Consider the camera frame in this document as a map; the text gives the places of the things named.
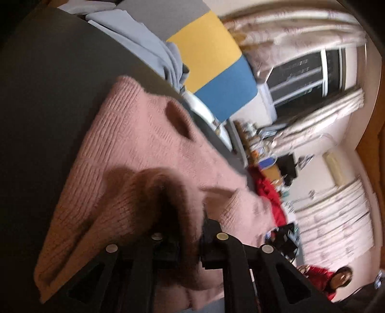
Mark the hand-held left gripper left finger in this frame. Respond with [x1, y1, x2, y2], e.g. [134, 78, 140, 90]
[57, 232, 181, 313]

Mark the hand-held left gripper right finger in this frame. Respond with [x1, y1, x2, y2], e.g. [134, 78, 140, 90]
[198, 219, 341, 313]

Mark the pink knit sweater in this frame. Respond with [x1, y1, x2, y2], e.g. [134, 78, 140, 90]
[33, 75, 283, 310]

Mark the black object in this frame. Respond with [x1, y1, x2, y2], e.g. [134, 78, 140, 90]
[265, 223, 300, 260]

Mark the red knit sweater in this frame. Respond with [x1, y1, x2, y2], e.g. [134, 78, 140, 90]
[248, 165, 288, 228]

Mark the tan cardboard box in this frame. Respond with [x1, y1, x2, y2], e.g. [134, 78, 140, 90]
[265, 166, 282, 182]

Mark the blue round container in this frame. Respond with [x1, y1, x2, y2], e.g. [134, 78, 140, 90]
[259, 156, 277, 171]

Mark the black monitor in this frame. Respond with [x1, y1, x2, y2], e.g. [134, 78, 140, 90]
[277, 153, 298, 185]

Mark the white patterned curtain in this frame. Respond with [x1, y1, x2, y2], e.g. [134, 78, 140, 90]
[296, 177, 375, 267]

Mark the white air conditioner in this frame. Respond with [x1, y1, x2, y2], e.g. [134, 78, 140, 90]
[323, 150, 351, 187]

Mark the beige curtain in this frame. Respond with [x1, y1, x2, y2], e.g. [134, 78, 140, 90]
[223, 9, 366, 82]
[275, 89, 364, 154]

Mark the dark window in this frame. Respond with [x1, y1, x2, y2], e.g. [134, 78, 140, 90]
[266, 48, 346, 109]

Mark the grey garment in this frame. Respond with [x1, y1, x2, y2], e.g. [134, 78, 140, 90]
[57, 0, 190, 91]

